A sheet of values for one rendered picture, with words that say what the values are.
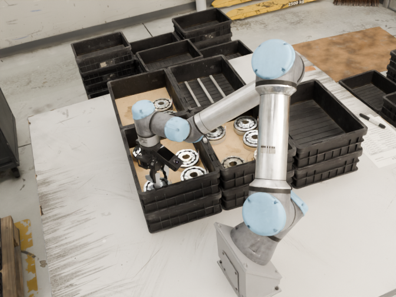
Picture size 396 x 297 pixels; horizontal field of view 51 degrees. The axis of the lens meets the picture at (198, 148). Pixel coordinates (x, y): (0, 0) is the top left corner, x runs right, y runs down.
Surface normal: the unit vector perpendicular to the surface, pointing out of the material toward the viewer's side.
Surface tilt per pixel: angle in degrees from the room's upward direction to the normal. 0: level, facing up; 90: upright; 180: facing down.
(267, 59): 40
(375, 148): 0
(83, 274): 0
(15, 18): 90
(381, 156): 0
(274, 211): 55
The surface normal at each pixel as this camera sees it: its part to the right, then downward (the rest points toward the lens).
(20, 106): -0.09, -0.75
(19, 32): 0.36, 0.59
